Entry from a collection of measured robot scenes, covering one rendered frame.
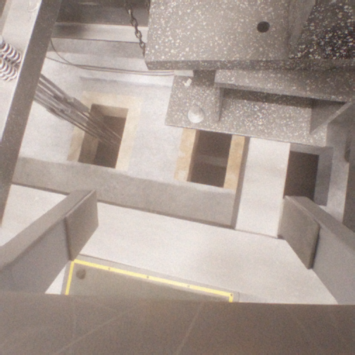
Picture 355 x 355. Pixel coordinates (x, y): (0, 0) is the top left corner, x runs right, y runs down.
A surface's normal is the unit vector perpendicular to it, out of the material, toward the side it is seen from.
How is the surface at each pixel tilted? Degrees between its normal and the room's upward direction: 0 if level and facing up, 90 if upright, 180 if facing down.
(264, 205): 0
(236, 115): 0
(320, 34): 90
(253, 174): 0
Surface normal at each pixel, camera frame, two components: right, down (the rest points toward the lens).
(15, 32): -0.15, -0.14
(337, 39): -0.08, 0.99
